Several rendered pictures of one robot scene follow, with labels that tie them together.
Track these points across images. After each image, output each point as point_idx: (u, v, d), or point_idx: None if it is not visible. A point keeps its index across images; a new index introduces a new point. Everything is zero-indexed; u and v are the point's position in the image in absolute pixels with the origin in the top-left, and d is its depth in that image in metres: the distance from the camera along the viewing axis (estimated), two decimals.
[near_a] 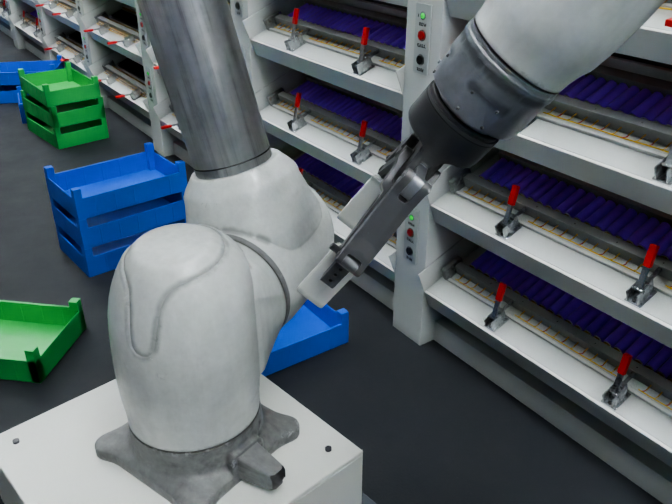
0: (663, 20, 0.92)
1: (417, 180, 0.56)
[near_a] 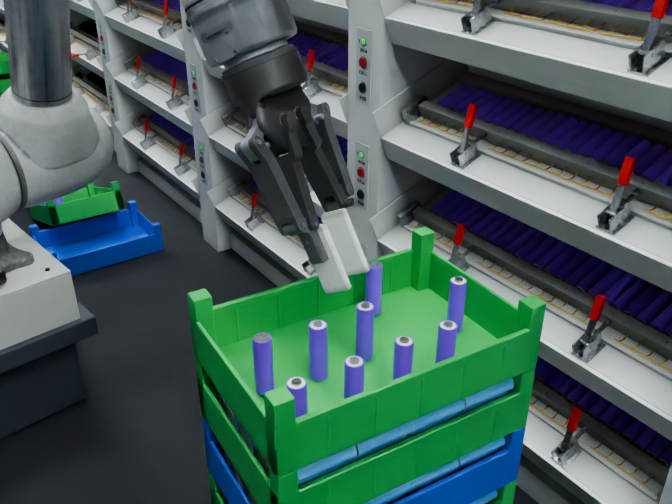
0: None
1: (243, 146, 0.62)
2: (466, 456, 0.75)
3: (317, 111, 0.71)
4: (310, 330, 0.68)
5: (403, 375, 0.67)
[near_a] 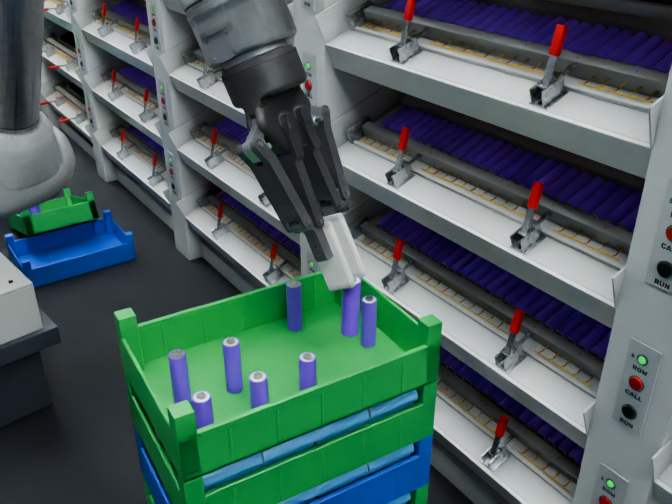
0: None
1: (244, 149, 0.63)
2: (375, 462, 0.81)
3: (317, 113, 0.71)
4: (223, 347, 0.74)
5: (307, 388, 0.73)
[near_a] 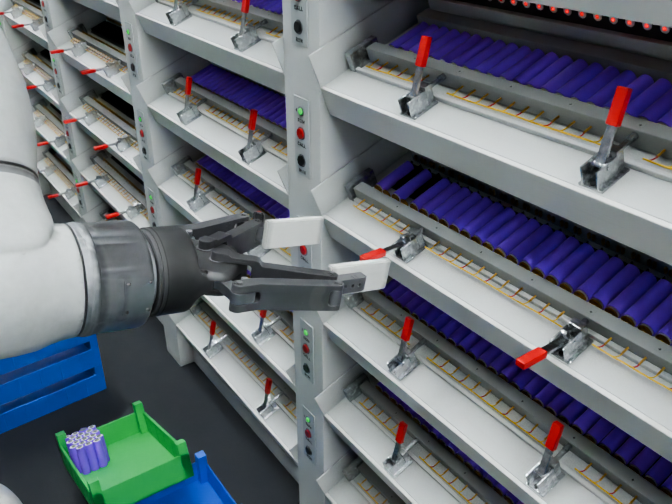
0: (529, 324, 0.80)
1: (235, 301, 0.57)
2: None
3: None
4: None
5: (411, 179, 1.04)
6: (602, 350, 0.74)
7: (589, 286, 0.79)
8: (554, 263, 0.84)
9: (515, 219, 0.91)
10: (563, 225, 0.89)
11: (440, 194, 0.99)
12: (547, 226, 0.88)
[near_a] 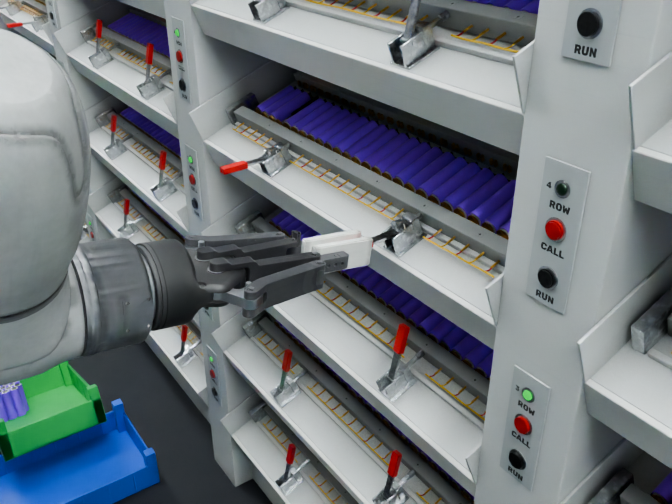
0: (371, 224, 0.80)
1: (252, 306, 0.59)
2: None
3: (193, 247, 0.67)
4: (265, 112, 1.05)
5: (289, 101, 1.03)
6: (431, 241, 0.73)
7: (429, 184, 0.79)
8: (403, 166, 0.83)
9: (376, 130, 0.90)
10: (421, 134, 0.89)
11: (312, 112, 0.99)
12: (403, 134, 0.88)
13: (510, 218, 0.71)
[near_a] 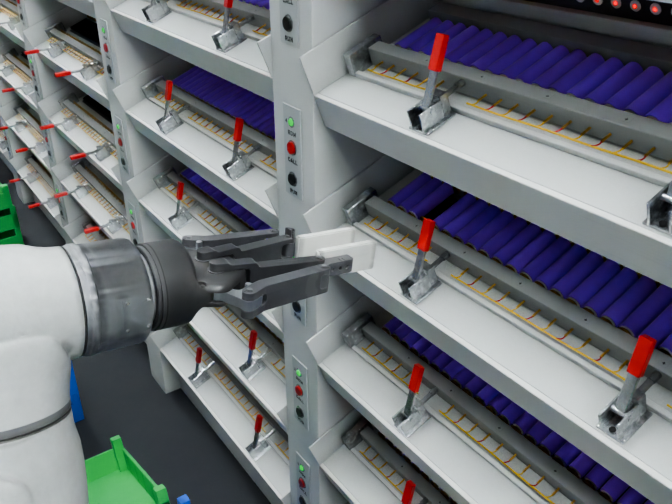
0: (569, 389, 0.65)
1: (250, 308, 0.59)
2: None
3: (191, 247, 0.67)
4: (400, 206, 0.91)
5: (430, 194, 0.89)
6: None
7: (655, 332, 0.65)
8: (609, 300, 0.69)
9: (557, 245, 0.76)
10: None
11: (464, 213, 0.85)
12: (597, 254, 0.73)
13: None
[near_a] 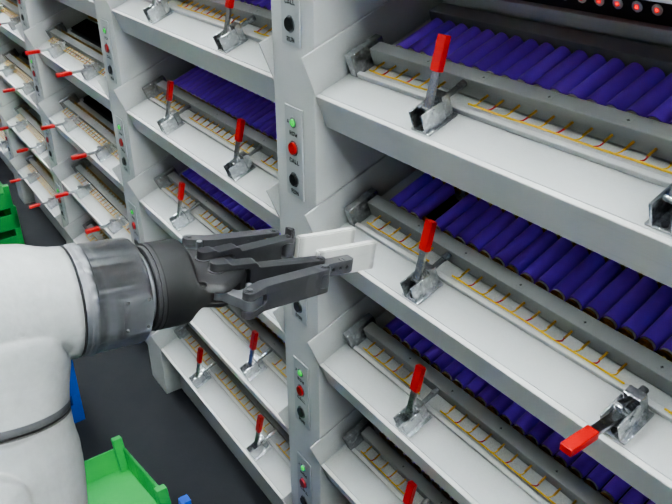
0: (570, 389, 0.65)
1: (250, 308, 0.59)
2: None
3: (191, 246, 0.67)
4: (401, 206, 0.91)
5: (431, 195, 0.89)
6: None
7: (657, 332, 0.65)
8: (610, 301, 0.69)
9: (559, 246, 0.76)
10: (607, 262, 0.74)
11: (466, 213, 0.85)
12: (598, 254, 0.74)
13: None
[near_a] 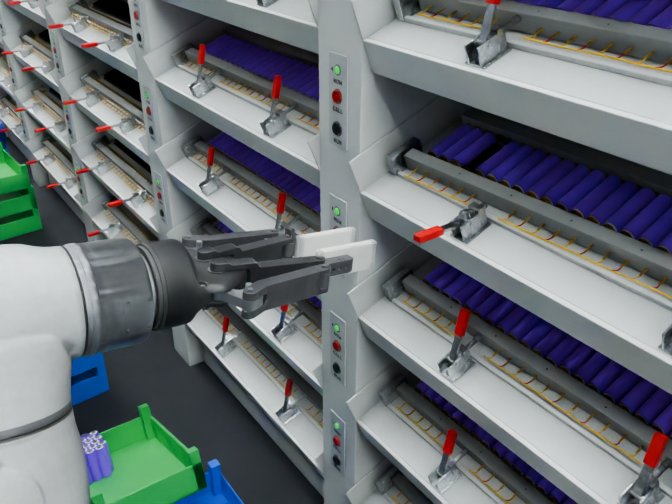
0: (628, 315, 0.66)
1: (250, 308, 0.58)
2: None
3: (191, 247, 0.67)
4: (441, 156, 0.91)
5: (472, 144, 0.90)
6: None
7: None
8: (664, 231, 0.70)
9: (608, 183, 0.77)
10: None
11: (510, 158, 0.85)
12: (649, 189, 0.74)
13: None
